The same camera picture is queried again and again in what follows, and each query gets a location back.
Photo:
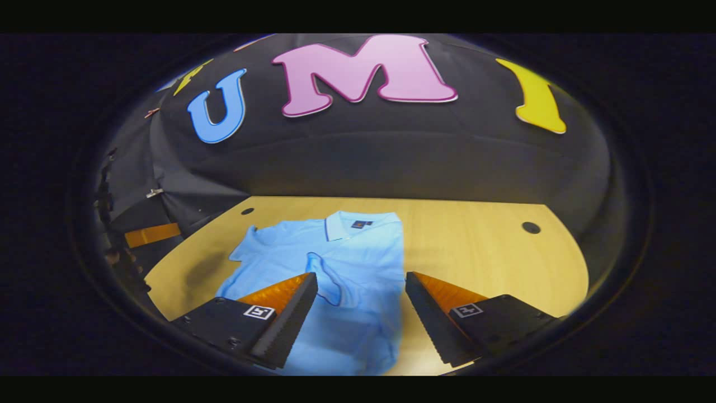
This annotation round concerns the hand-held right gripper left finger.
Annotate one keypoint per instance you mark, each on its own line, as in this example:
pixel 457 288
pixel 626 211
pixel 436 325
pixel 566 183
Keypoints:
pixel 285 330

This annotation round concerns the silver metal clip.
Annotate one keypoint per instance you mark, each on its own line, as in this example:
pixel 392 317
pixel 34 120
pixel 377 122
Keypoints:
pixel 155 192

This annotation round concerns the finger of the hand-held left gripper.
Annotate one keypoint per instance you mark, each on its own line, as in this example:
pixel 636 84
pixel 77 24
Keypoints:
pixel 151 235

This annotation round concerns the black backdrop cloth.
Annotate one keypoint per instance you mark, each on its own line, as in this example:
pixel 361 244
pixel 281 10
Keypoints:
pixel 391 151

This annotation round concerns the light blue T-shirt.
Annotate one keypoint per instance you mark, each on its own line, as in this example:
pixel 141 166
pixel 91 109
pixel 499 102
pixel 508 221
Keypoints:
pixel 358 252

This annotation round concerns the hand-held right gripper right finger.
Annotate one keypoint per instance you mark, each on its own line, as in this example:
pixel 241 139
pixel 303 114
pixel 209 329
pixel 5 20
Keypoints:
pixel 436 330

